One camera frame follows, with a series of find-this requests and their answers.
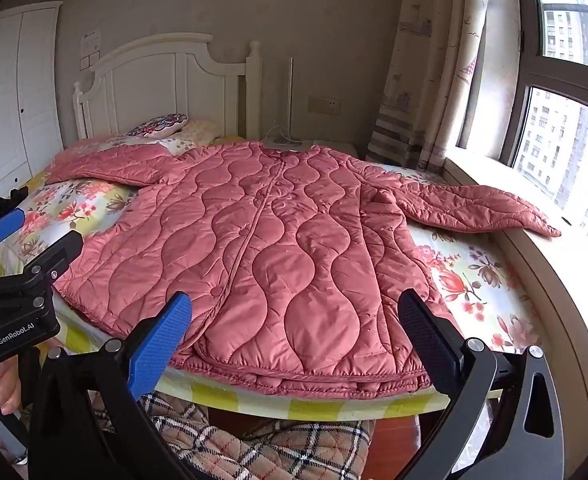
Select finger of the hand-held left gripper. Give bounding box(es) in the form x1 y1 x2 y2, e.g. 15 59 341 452
0 186 30 281
0 230 85 311

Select peach pillow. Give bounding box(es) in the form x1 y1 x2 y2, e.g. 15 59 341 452
174 119 223 156

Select white cable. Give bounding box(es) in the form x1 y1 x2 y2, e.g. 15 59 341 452
266 119 299 143

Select floral bed sheet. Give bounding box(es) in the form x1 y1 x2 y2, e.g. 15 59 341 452
0 132 549 422

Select beige windowsill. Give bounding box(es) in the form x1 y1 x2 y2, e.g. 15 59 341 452
444 152 588 443

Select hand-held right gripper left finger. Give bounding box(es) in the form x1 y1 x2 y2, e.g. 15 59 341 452
28 290 195 480

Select plaid quilted pants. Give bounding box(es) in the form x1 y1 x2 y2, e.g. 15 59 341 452
93 392 377 480

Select white wardrobe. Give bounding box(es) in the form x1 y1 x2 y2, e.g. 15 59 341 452
0 1 65 222

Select printed beige curtain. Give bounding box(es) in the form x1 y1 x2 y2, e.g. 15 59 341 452
366 0 492 171

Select dark framed window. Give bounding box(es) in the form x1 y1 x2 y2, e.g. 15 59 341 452
456 0 588 243

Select wall socket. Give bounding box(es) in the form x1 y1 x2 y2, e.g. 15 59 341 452
308 96 341 115

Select pink quilted jacket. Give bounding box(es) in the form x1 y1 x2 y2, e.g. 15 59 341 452
45 141 562 402

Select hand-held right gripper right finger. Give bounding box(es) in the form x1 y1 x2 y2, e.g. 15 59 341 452
398 287 568 480

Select embroidered round pillow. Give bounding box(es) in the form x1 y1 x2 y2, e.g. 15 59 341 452
126 112 189 138

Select white desk lamp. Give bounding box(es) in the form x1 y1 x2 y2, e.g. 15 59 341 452
266 57 303 150

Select white bed headboard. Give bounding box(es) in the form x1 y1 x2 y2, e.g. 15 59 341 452
72 33 263 141

